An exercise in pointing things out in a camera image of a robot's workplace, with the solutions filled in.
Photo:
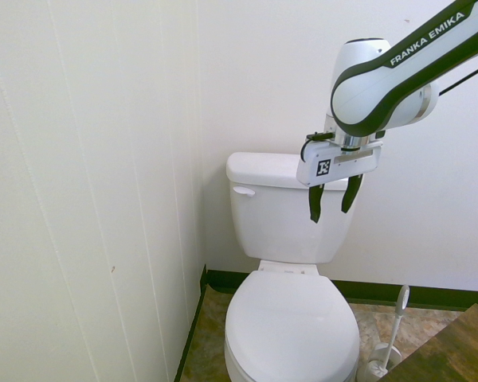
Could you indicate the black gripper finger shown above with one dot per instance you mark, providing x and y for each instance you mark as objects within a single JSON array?
[
  {"x": 315, "y": 203},
  {"x": 349, "y": 195}
]

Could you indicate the white toilet brush holder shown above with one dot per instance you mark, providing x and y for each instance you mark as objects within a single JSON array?
[{"x": 376, "y": 364}]

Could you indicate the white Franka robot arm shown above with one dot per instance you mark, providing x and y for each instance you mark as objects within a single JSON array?
[{"x": 376, "y": 85}]

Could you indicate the white toilet brush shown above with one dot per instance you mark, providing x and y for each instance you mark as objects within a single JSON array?
[{"x": 394, "y": 324}]

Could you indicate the white toilet seat lid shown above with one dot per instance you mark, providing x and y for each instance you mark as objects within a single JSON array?
[{"x": 288, "y": 314}]

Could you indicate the brown wooden board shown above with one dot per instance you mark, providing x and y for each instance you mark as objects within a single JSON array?
[{"x": 442, "y": 350}]

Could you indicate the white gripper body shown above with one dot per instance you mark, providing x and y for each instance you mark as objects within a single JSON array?
[{"x": 334, "y": 163}]

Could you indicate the white flush lever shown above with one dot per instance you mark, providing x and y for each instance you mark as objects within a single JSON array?
[{"x": 244, "y": 190}]

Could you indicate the white toilet tank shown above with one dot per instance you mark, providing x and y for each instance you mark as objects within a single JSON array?
[{"x": 287, "y": 223}]

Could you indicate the white toilet tank lid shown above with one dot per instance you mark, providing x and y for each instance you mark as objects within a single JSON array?
[{"x": 263, "y": 167}]

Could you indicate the white toilet bowl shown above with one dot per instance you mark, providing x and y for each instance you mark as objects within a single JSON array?
[{"x": 239, "y": 366}]

